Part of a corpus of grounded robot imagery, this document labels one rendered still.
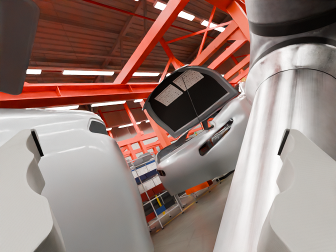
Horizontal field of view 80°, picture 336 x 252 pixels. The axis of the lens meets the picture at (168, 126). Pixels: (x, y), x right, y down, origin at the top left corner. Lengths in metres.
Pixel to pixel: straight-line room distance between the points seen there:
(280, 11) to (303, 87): 0.09
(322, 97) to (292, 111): 0.03
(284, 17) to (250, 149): 0.15
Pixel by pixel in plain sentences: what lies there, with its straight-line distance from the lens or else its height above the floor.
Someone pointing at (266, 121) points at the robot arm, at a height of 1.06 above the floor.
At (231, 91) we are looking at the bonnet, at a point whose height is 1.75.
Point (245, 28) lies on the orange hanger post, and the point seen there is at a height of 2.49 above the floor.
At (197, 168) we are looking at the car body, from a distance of 2.63.
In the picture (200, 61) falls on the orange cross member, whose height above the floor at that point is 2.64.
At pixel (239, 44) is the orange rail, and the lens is 6.19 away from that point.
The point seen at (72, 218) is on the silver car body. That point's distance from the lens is 1.02.
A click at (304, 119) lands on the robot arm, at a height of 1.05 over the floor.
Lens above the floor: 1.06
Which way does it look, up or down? 13 degrees up
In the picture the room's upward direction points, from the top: 28 degrees counter-clockwise
